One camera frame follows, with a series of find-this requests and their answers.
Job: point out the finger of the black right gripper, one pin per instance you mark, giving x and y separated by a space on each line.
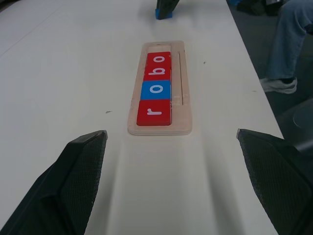
173 3
162 4

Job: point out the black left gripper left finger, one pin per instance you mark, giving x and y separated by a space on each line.
63 186

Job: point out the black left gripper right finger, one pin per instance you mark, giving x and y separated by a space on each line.
281 183

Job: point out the blue wooden letter block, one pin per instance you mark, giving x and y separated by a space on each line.
163 14

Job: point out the red letter block b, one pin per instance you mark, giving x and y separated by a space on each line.
149 76

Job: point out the red letter block o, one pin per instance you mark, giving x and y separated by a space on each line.
152 55

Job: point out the blue letter block o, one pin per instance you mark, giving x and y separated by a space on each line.
146 94

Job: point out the red letter block r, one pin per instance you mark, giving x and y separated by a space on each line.
144 120

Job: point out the light wooden letter tray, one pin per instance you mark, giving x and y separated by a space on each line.
182 117

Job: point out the dark grey rounded object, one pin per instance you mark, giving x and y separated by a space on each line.
298 122

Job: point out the grey white sneaker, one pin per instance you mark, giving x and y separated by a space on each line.
278 85

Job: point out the person's leg in blue jeans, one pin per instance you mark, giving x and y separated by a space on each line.
288 39

